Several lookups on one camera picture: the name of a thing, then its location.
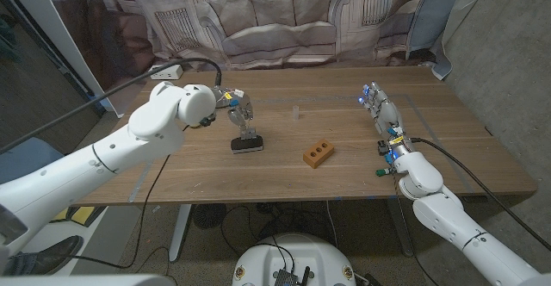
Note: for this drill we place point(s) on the black board eraser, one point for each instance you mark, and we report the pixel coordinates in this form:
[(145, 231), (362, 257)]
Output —
[(247, 146)]

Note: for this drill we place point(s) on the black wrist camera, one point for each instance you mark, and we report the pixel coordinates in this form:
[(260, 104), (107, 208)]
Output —
[(382, 148), (208, 121)]

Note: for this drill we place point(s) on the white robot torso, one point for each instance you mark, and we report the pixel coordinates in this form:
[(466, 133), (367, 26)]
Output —
[(267, 260)]

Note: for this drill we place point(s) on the silver paper clamp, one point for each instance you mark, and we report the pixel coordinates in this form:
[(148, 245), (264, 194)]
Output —
[(248, 136)]

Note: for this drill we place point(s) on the black torso electronics module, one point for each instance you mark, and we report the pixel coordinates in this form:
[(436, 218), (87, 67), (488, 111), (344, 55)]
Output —
[(284, 277)]

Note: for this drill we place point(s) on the white table leg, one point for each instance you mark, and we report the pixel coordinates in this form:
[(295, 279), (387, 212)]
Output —
[(180, 234)]

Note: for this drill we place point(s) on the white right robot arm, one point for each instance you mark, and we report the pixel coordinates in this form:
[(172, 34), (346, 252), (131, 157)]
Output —
[(456, 221)]

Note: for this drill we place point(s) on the brown block with holes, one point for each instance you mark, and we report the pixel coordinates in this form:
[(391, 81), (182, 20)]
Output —
[(318, 153)]

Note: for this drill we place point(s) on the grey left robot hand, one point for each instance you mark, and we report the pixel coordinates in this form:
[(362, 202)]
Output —
[(241, 105)]

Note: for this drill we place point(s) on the small clear plastic tube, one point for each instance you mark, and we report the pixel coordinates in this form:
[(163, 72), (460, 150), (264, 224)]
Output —
[(295, 113)]

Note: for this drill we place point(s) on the grey table leg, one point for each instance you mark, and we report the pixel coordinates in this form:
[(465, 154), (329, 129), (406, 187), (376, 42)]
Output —
[(400, 230)]

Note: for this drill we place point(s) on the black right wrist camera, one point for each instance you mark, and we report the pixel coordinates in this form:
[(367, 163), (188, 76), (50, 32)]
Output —
[(382, 148)]

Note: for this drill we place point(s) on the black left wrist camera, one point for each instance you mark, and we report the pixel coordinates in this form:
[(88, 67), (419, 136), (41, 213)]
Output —
[(208, 121)]

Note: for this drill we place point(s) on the yellow pad with black rim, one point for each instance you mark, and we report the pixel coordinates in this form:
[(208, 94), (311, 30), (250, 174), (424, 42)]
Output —
[(82, 215)]

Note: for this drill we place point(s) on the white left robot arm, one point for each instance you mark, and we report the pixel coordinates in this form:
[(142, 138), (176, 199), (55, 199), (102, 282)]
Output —
[(86, 165)]

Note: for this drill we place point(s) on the green marker pen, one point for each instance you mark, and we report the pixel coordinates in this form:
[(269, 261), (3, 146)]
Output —
[(381, 172)]

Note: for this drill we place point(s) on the white pillar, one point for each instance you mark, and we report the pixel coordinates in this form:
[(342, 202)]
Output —
[(58, 32)]

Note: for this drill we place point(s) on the blue bin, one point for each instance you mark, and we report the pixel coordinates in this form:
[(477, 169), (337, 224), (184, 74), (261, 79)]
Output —
[(21, 161)]

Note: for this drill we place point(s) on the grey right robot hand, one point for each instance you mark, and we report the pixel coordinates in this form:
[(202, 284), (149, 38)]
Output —
[(389, 116)]

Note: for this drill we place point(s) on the white power strip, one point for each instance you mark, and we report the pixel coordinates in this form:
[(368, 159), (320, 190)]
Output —
[(170, 74)]

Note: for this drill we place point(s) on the black round fan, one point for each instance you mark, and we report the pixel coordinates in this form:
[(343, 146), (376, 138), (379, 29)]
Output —
[(209, 215)]

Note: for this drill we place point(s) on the printed sofa backdrop cloth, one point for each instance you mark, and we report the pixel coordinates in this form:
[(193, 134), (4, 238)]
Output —
[(280, 19)]

